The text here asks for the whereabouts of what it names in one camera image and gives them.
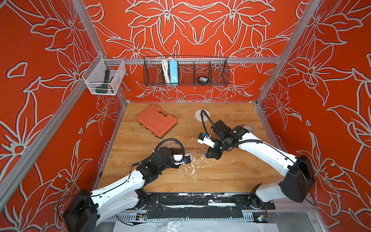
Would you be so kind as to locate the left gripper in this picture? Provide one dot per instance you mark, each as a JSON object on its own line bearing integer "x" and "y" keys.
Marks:
{"x": 174, "y": 152}

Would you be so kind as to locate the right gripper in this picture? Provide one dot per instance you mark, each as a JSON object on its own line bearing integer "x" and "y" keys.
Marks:
{"x": 214, "y": 155}

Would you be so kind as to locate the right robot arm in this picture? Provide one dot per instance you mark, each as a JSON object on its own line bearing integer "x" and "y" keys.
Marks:
{"x": 297, "y": 177}

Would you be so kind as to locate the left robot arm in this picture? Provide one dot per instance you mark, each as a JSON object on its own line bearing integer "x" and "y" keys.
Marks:
{"x": 88, "y": 209}

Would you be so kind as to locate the clear tape roll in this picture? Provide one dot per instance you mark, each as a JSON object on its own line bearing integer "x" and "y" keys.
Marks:
{"x": 249, "y": 128}

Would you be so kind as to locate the white tape roll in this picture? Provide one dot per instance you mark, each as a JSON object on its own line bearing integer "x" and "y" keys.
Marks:
{"x": 202, "y": 116}

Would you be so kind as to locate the orange plastic tool case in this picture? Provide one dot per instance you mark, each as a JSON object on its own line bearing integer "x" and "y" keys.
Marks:
{"x": 156, "y": 120}

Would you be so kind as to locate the light blue box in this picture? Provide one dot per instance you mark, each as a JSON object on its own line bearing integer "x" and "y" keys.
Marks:
{"x": 173, "y": 65}

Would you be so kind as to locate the green black tool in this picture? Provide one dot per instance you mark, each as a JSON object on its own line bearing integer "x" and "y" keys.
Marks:
{"x": 104, "y": 87}

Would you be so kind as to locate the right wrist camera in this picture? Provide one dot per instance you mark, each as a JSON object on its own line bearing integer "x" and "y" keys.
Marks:
{"x": 206, "y": 140}

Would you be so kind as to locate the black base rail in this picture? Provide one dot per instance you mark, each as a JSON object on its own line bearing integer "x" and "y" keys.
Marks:
{"x": 161, "y": 206}

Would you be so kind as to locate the black wire basket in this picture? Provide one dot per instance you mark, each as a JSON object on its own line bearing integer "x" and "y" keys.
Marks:
{"x": 156, "y": 71}

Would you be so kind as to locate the clear acrylic wall box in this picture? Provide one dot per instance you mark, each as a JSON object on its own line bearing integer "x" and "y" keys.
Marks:
{"x": 95, "y": 73}

